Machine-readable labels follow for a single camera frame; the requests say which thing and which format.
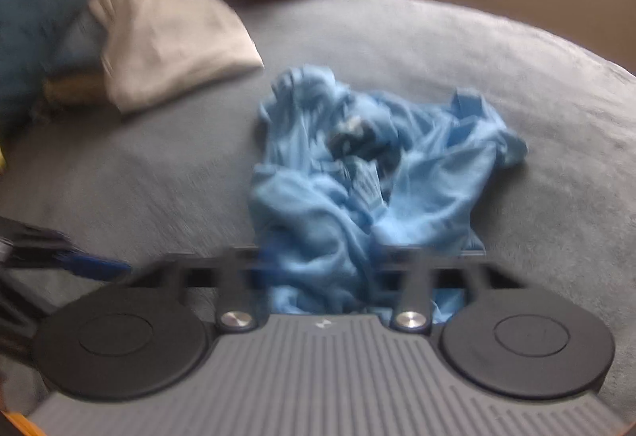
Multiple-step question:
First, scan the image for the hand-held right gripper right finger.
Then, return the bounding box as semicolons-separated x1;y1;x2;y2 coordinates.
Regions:
376;249;526;333

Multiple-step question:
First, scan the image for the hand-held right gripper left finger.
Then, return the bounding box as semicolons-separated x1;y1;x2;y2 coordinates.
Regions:
122;246;272;334

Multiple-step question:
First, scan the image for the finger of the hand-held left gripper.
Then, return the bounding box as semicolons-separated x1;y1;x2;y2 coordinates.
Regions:
62;249;134;283

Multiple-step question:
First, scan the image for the light blue t-shirt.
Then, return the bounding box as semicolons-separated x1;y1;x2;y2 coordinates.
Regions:
247;64;528;317

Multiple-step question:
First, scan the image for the folded blue cloth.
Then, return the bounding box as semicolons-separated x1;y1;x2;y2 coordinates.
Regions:
54;12;109;75

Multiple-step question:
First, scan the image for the dark blue fleece cloth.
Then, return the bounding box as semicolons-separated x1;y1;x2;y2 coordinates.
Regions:
0;0;117;128

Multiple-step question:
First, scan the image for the grey fleece blanket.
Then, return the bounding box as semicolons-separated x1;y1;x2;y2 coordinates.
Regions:
0;0;636;436

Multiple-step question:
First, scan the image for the folded white garment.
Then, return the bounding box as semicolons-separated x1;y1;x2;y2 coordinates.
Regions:
88;0;265;115

